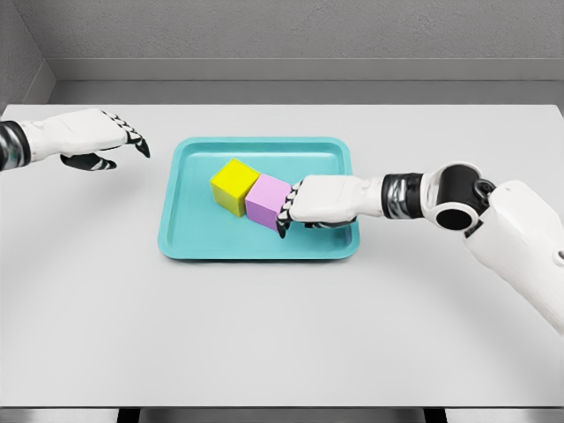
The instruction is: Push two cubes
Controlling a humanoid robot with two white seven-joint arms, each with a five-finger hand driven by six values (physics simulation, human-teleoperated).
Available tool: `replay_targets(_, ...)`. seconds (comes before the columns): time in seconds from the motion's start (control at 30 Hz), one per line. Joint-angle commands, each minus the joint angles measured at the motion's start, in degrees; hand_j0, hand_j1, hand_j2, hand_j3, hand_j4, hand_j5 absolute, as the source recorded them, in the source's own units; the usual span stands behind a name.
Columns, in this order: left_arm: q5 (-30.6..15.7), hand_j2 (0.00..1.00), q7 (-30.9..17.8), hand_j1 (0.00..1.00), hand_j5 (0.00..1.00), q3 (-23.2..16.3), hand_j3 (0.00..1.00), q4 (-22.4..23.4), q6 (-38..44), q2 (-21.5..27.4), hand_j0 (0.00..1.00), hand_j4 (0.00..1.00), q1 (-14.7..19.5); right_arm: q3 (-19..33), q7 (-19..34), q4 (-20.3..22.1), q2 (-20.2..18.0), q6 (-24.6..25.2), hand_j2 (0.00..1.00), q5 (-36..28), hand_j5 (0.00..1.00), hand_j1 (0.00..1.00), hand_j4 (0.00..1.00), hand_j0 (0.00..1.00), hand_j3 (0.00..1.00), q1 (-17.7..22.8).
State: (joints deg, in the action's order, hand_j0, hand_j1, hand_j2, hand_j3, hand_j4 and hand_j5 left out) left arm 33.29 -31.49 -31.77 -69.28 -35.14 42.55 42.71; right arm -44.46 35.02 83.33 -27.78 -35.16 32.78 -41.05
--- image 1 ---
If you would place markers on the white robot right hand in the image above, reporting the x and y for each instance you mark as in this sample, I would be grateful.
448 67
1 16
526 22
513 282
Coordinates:
321 198

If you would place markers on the pink cube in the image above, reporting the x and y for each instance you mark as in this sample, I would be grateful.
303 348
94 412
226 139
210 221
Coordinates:
264 202

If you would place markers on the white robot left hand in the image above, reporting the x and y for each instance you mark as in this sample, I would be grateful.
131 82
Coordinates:
83 132

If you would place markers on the teal plastic tray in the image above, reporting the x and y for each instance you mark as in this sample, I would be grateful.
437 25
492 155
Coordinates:
211 238

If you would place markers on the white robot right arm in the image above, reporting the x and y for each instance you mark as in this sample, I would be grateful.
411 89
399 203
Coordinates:
484 207

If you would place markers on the yellow cube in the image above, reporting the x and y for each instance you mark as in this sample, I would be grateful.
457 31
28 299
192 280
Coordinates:
231 185

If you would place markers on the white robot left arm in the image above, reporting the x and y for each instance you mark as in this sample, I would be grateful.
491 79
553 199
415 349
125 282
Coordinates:
24 142

